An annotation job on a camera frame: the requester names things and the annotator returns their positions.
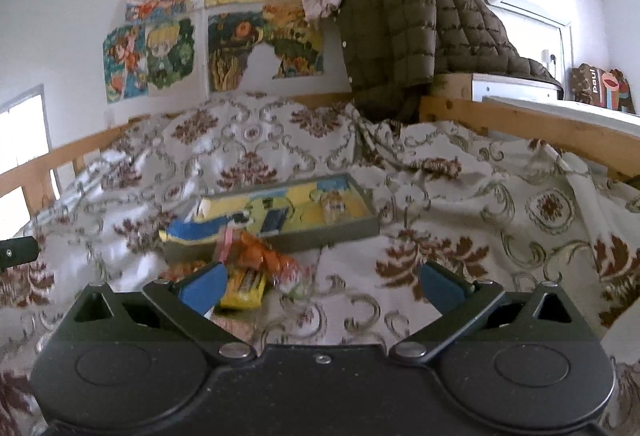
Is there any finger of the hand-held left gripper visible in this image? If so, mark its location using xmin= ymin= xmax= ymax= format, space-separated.
xmin=0 ymin=237 xmax=40 ymax=267

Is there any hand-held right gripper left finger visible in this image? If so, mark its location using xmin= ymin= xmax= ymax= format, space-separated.
xmin=65 ymin=262 xmax=257 ymax=363

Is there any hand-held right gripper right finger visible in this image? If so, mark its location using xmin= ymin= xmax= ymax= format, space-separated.
xmin=389 ymin=260 xmax=583 ymax=364

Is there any blue and yellow snack packet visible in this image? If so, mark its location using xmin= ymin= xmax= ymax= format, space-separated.
xmin=159 ymin=220 xmax=232 ymax=251

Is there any orange snack packet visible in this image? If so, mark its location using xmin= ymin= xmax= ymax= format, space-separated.
xmin=216 ymin=230 xmax=297 ymax=287

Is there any clear pink snack packet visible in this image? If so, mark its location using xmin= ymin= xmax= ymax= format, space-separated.
xmin=278 ymin=261 xmax=315 ymax=301

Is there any dark blue snack packet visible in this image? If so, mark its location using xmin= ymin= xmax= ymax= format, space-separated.
xmin=260 ymin=209 xmax=287 ymax=237

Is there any grey tray with cartoon print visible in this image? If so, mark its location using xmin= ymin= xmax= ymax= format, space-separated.
xmin=192 ymin=172 xmax=382 ymax=253

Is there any floral printed blanket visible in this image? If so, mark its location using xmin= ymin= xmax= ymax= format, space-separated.
xmin=0 ymin=90 xmax=640 ymax=436

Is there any window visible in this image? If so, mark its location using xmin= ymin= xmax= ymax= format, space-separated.
xmin=0 ymin=84 xmax=57 ymax=239

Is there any white cabinet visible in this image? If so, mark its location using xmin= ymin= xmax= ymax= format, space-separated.
xmin=472 ymin=72 xmax=566 ymax=104

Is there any white board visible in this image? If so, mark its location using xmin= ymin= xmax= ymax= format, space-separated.
xmin=482 ymin=94 xmax=640 ymax=129

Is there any brown printed bag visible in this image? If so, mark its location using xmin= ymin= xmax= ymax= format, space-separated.
xmin=570 ymin=62 xmax=639 ymax=115

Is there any olive quilted jacket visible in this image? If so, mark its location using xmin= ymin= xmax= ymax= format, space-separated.
xmin=339 ymin=0 xmax=560 ymax=125

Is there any wooden bed frame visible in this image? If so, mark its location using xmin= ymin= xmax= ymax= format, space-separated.
xmin=0 ymin=72 xmax=640 ymax=234

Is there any two-figure wall poster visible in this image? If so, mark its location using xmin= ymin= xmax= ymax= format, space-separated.
xmin=102 ymin=18 xmax=197 ymax=104

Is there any torn dark orange wall poster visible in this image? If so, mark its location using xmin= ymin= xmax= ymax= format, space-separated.
xmin=207 ymin=0 xmax=326 ymax=94

